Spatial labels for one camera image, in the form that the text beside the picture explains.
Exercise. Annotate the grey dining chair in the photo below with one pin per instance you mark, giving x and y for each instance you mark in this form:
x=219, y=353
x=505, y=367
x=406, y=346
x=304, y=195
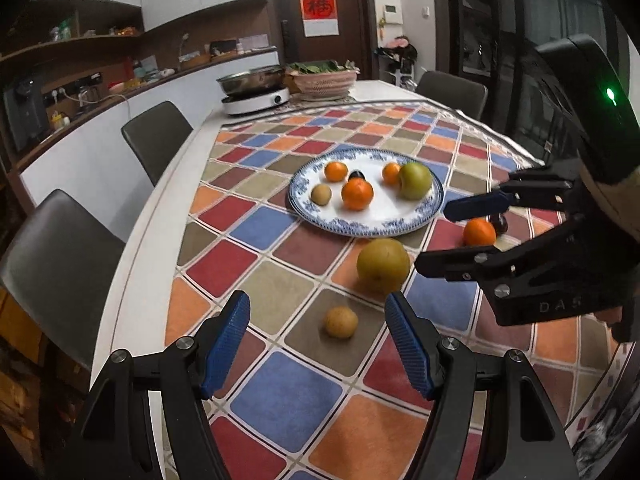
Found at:
x=55, y=270
x=452, y=92
x=157, y=135

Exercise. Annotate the dark wooden door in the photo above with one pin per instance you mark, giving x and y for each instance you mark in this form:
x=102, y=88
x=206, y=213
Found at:
x=350, y=20

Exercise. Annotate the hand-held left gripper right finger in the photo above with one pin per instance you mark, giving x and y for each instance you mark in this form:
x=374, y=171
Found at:
x=412, y=347

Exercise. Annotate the white induction cooker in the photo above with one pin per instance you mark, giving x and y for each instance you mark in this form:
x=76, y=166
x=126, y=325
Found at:
x=255, y=102

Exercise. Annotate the leafy greens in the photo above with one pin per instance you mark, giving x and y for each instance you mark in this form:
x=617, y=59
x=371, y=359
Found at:
x=320, y=66

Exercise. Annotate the person's right hand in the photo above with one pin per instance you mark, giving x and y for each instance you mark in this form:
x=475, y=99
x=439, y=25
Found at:
x=612, y=197

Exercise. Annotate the black wall appliance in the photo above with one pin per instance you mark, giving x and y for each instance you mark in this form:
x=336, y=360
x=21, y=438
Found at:
x=22, y=110

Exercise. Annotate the large yellow pear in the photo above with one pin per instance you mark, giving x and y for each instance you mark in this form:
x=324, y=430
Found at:
x=383, y=265

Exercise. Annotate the white lower cabinets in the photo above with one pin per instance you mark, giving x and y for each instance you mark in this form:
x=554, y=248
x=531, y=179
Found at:
x=100, y=160

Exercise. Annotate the dark plum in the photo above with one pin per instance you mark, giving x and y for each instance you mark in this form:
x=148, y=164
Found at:
x=499, y=223
x=356, y=175

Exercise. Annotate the white paper box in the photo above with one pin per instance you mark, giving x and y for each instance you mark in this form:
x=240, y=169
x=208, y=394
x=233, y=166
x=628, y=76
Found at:
x=253, y=42

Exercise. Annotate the blue rimmed white plate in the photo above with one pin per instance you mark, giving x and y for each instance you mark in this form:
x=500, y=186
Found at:
x=385, y=212

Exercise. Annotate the pink woven basket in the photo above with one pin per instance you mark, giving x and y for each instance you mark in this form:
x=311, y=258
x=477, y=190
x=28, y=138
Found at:
x=322, y=85

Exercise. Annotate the colourful chequered tablecloth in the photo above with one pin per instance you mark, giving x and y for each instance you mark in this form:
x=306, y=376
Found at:
x=290, y=400

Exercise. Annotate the red and white wall poster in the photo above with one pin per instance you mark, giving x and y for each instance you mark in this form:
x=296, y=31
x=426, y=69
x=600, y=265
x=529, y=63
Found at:
x=316, y=7

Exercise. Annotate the wall socket strip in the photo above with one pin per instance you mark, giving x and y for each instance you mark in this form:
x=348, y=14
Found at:
x=75, y=83

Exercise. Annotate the green pear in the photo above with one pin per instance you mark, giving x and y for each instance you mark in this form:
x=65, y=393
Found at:
x=414, y=180

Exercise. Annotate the steel pot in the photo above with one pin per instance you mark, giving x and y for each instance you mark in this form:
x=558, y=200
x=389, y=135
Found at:
x=250, y=80

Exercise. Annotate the white intercom panel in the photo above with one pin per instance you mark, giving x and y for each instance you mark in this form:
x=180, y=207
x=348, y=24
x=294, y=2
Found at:
x=391, y=12

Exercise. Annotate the black box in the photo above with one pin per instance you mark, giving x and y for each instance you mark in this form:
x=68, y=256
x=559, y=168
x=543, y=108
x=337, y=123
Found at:
x=223, y=47

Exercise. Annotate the orange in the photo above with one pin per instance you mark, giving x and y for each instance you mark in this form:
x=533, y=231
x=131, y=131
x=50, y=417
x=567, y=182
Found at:
x=391, y=173
x=479, y=232
x=336, y=171
x=357, y=194

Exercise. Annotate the wooden wall shelf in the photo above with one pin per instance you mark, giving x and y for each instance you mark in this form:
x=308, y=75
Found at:
x=75, y=40

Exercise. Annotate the pile of bags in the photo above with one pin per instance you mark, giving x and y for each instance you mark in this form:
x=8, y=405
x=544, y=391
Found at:
x=397, y=52

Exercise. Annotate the glass sliding door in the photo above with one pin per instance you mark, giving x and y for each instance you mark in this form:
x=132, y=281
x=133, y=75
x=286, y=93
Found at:
x=500, y=35

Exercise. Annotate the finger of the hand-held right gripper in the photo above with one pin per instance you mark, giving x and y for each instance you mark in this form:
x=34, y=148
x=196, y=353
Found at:
x=450, y=262
x=480, y=204

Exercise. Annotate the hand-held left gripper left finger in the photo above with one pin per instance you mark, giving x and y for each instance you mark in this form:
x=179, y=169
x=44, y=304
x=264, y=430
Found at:
x=227, y=345

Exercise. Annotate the brown kiwi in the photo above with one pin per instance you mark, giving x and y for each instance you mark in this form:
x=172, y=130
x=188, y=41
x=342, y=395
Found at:
x=341, y=322
x=320, y=194

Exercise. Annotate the kitchen faucet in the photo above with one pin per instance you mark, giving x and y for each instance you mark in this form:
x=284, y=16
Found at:
x=184, y=42

